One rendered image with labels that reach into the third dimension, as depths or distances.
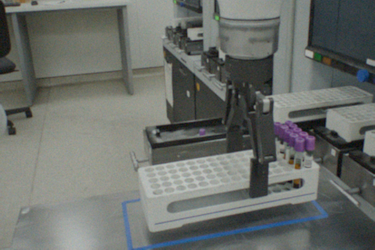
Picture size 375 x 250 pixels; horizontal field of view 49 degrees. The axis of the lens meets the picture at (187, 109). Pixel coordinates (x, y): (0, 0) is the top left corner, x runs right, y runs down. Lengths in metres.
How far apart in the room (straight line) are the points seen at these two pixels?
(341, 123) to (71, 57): 3.79
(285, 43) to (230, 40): 0.80
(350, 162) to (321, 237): 0.33
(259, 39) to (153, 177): 0.29
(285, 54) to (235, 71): 0.79
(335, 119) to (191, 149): 0.37
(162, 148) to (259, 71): 0.47
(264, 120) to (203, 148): 0.46
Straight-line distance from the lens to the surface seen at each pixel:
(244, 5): 0.59
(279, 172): 0.71
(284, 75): 1.42
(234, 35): 0.60
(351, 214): 0.79
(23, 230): 0.78
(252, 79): 0.62
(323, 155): 1.10
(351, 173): 1.01
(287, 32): 1.39
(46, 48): 4.57
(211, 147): 1.06
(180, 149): 1.04
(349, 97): 1.24
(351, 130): 1.06
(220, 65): 1.78
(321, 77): 1.31
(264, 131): 0.61
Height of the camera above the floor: 1.25
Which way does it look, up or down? 20 degrees down
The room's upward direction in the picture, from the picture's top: 2 degrees counter-clockwise
